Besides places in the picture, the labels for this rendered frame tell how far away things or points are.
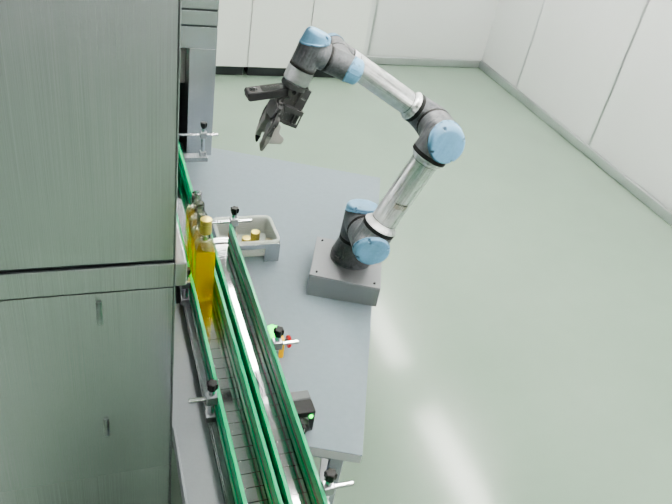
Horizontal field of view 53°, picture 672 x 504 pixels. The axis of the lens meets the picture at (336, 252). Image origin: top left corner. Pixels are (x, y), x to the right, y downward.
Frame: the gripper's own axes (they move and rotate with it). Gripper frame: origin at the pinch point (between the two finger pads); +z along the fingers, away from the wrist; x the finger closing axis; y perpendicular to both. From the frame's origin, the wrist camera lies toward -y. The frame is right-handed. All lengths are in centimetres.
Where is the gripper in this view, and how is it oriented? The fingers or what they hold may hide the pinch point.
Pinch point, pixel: (258, 141)
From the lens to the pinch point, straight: 197.3
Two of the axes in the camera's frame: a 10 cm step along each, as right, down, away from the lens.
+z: -4.6, 7.8, 4.2
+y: 8.2, 2.1, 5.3
